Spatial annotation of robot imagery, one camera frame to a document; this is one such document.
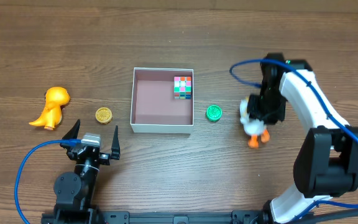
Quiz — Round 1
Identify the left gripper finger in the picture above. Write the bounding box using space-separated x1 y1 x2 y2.
62 119 81 140
111 126 121 160

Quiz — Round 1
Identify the white duck plush toy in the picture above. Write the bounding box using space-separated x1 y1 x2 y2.
239 98 270 148

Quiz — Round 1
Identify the orange dinosaur toy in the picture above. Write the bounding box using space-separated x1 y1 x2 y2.
29 86 70 130

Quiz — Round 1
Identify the green ridged round cap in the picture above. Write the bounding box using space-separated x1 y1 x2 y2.
206 105 223 122

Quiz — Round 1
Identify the multicolour puzzle cube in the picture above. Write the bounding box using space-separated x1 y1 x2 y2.
173 76 192 100

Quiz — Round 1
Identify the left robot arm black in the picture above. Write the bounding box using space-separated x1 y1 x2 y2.
53 120 121 214

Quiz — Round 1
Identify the yellow ridged round cap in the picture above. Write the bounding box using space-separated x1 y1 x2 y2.
95 107 113 124

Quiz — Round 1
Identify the white box pink inside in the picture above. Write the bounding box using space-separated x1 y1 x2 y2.
130 67 195 134

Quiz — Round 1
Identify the left blue cable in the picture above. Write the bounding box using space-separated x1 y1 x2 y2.
14 139 83 224

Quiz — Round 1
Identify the blue cable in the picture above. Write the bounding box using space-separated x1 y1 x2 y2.
14 139 83 224
229 58 358 222

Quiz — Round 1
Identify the right blue cable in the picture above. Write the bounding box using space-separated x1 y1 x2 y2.
229 58 358 222

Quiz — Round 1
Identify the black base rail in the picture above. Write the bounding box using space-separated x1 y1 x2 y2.
40 210 315 224

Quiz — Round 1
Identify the thick black cable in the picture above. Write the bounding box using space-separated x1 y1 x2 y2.
303 205 358 224

